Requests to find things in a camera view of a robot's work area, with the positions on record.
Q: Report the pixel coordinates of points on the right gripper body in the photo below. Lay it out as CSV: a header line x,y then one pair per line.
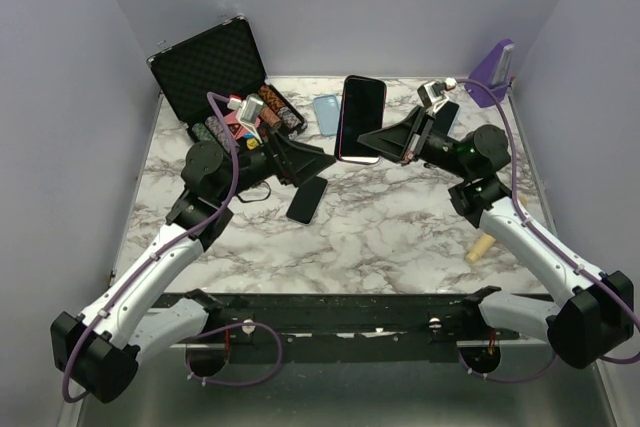
x,y
419,134

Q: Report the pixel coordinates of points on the wooden cylinder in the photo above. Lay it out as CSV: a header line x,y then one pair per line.
x,y
480,247

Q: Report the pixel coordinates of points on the purple metronome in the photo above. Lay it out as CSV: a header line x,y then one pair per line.
x,y
494,73

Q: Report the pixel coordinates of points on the phone from blue case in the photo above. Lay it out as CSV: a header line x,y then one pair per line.
x,y
306,201

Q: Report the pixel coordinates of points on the black cased phone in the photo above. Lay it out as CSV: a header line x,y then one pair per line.
x,y
362,108

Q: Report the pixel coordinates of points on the pink card box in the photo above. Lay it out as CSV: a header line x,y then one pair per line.
x,y
238,130

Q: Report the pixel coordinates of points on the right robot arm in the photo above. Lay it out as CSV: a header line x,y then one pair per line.
x,y
590,312

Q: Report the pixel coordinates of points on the black poker chip case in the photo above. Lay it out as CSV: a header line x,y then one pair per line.
x,y
225,60

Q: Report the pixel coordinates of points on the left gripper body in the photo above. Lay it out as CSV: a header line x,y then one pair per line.
x,y
275,146

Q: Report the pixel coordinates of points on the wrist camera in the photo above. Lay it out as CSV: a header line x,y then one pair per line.
x,y
434,94
247,111

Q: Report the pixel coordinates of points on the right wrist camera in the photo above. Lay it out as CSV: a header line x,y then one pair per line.
x,y
434,94

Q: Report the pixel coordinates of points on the yellow dealer chip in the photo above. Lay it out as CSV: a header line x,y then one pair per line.
x,y
252,144

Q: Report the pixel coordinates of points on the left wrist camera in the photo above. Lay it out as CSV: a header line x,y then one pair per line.
x,y
247,111

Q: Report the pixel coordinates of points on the light blue phone case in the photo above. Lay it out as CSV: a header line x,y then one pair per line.
x,y
327,112

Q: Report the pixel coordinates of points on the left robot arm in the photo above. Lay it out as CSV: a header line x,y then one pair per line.
x,y
102,347

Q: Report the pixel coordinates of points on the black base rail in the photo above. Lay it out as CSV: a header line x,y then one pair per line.
x,y
335,328

